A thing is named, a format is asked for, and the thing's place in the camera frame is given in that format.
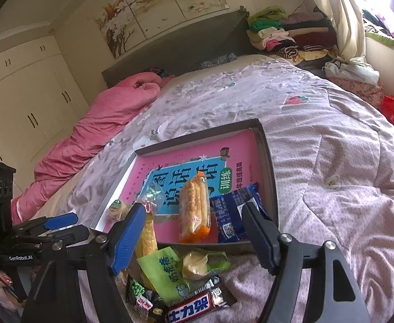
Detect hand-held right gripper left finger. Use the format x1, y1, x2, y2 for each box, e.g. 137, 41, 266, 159
22, 202, 147, 323

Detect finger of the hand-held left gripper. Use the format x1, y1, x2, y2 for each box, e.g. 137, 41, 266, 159
13, 213, 79, 239
18, 225, 90, 253

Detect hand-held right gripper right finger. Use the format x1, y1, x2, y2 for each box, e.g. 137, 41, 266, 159
241, 202, 372, 323

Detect long yellow snack bar packet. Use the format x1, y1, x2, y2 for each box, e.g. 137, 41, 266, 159
134, 207, 159, 261

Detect clear pastry packet green label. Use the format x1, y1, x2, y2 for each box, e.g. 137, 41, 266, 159
107, 199, 133, 233

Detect blue snack packet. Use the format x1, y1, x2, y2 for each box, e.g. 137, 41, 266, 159
212, 182, 268, 243

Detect green pastry wrapper packet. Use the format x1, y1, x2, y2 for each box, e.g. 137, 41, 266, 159
137, 246, 232, 304

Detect clear candied hawthorn packet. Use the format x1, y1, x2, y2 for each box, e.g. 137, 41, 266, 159
137, 179, 165, 216

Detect dark cardboard box tray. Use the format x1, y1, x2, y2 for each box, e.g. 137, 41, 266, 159
90, 118, 280, 248

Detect green pea snack packet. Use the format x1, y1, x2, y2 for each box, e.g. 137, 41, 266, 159
125, 275, 169, 323

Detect orange cracker packet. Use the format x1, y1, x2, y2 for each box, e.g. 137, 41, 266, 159
178, 171, 211, 243

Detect dark chocolate bar packet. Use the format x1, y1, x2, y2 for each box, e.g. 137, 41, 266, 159
166, 276, 238, 323

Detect person's left hand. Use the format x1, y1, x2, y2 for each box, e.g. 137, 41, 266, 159
0, 269, 19, 312

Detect beige bed sheet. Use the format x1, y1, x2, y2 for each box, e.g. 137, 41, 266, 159
29, 170, 86, 224

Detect printed floral quilt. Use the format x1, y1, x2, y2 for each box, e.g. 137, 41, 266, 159
67, 54, 394, 323

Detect pink duvet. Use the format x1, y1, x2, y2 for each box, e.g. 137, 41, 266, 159
11, 72, 175, 224

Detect pink and blue book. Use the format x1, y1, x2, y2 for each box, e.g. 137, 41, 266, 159
116, 129, 268, 243

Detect cream wardrobe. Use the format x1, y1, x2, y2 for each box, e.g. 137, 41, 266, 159
0, 35, 90, 189

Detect floral patterned cushion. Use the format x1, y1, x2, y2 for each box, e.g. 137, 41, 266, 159
328, 76, 386, 109

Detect dark patterned pillow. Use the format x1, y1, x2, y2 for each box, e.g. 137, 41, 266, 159
200, 52, 240, 70

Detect crumpled white cloth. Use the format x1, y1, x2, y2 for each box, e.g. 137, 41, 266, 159
323, 57, 381, 84

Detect dark upholstered headboard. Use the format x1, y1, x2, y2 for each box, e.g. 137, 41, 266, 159
102, 7, 261, 88

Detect pile of folded clothes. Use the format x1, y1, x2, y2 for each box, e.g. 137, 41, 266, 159
246, 5, 339, 65

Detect green windowsill cloth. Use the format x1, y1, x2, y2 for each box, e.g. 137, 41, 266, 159
365, 30, 394, 55

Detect cream curtain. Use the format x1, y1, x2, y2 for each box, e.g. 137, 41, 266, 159
301, 0, 366, 62

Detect tree wall painting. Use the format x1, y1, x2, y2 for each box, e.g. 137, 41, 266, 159
94, 0, 231, 59

